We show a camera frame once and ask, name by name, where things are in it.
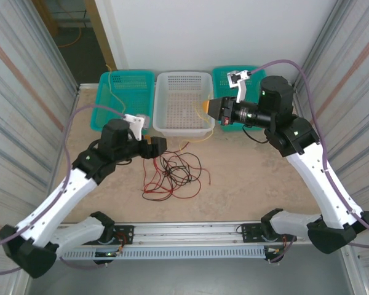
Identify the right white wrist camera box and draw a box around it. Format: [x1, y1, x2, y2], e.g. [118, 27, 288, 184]
[226, 69, 253, 104]

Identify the wooden door frame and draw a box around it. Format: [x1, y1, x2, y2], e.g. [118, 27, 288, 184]
[31, 0, 118, 72]

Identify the black cable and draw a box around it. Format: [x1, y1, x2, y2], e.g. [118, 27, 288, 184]
[159, 151, 204, 187]
[142, 155, 193, 203]

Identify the teal plastic basket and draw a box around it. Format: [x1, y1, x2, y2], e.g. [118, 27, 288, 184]
[89, 69, 156, 138]
[211, 65, 269, 133]

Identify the grey slotted cable duct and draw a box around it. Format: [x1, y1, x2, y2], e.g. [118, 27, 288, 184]
[61, 246, 267, 261]

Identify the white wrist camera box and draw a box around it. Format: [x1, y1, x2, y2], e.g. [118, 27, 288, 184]
[226, 69, 253, 104]
[124, 113, 152, 142]

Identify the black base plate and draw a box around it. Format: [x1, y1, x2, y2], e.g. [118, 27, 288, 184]
[104, 224, 135, 246]
[240, 221, 298, 244]

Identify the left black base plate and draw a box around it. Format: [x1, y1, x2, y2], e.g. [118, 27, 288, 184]
[104, 224, 135, 246]

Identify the aluminium mounting rail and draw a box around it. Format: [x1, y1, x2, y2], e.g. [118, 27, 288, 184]
[57, 221, 311, 247]

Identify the red cable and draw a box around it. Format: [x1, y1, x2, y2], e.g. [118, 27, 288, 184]
[153, 156, 213, 200]
[141, 155, 175, 201]

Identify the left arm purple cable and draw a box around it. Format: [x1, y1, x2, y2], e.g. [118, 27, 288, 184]
[0, 104, 127, 275]

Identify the white plastic basket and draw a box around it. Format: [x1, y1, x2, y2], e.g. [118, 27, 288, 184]
[153, 71, 216, 138]

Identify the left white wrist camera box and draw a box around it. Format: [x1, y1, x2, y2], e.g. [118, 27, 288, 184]
[124, 113, 152, 142]

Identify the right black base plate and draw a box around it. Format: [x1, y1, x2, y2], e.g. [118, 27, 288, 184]
[240, 221, 298, 244]

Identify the orange floor cable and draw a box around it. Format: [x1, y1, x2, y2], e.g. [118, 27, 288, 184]
[59, 26, 82, 49]

